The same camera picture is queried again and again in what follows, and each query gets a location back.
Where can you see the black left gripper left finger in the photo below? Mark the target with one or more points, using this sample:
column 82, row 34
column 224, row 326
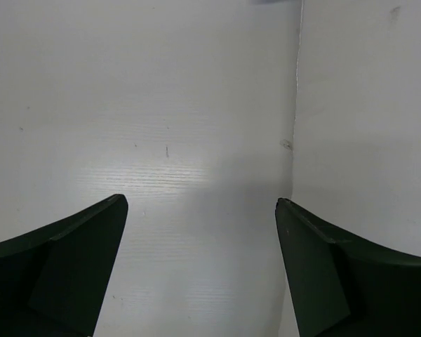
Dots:
column 53, row 279

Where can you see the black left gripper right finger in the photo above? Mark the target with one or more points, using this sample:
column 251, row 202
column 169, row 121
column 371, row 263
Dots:
column 344, row 285

